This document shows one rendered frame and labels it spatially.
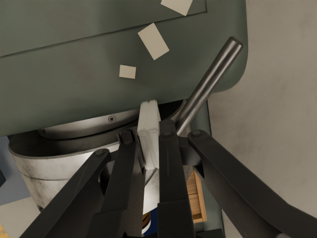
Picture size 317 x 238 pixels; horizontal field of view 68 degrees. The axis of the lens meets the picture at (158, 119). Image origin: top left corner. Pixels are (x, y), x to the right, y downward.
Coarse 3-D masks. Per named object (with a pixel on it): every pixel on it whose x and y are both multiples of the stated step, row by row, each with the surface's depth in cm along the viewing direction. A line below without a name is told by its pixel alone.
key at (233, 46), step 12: (228, 48) 16; (240, 48) 15; (216, 60) 16; (228, 60) 16; (216, 72) 16; (204, 84) 17; (216, 84) 17; (192, 96) 18; (204, 96) 17; (192, 108) 18; (180, 120) 18; (180, 132) 19; (156, 168) 21
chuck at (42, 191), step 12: (192, 168) 42; (24, 180) 36; (36, 180) 32; (48, 180) 31; (60, 180) 31; (156, 180) 34; (36, 192) 34; (48, 192) 32; (144, 192) 33; (156, 192) 34; (36, 204) 38; (144, 204) 34; (156, 204) 35
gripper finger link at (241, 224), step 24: (192, 144) 14; (216, 144) 13; (216, 168) 11; (240, 168) 11; (216, 192) 12; (240, 192) 9; (264, 192) 9; (240, 216) 10; (264, 216) 8; (288, 216) 8; (312, 216) 8
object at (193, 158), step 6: (162, 120) 19; (168, 120) 19; (162, 126) 18; (168, 126) 18; (174, 126) 17; (162, 132) 17; (180, 138) 15; (186, 138) 15; (180, 144) 15; (186, 144) 14; (180, 150) 15; (186, 150) 14; (192, 150) 14; (186, 156) 15; (192, 156) 14; (198, 156) 14; (186, 162) 15; (192, 162) 15; (198, 162) 14
